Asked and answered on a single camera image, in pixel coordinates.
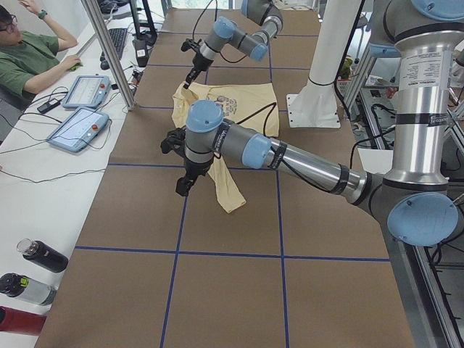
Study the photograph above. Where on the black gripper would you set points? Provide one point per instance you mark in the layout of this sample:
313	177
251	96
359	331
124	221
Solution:
194	167
199	63

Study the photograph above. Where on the cream long-sleeve printed shirt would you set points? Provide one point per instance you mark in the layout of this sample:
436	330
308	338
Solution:
250	105

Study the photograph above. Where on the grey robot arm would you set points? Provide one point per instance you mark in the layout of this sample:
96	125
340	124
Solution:
225	31
410	201

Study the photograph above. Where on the black keyboard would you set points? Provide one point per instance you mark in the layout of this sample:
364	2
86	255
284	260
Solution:
118	37

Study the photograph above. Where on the upper blue teach pendant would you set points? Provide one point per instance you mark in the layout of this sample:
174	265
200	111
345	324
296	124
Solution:
87	91

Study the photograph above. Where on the blue teach pendant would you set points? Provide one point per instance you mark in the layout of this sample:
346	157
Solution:
87	91
78	130

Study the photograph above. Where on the lower blue teach pendant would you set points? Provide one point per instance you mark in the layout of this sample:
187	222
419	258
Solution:
78	130

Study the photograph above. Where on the black water bottle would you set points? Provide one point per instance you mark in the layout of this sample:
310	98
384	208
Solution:
42	255

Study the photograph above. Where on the person in green shirt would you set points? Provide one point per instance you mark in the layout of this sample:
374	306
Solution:
29	61

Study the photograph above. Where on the grey bottle green lid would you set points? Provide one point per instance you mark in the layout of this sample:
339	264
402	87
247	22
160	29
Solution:
27	289

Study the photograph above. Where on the red bottle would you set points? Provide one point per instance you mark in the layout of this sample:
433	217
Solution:
21	322

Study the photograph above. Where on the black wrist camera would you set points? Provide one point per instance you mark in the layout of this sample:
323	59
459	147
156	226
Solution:
174	141
191	44

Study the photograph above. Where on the grey aluminium frame post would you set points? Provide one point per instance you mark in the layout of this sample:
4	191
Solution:
92	9

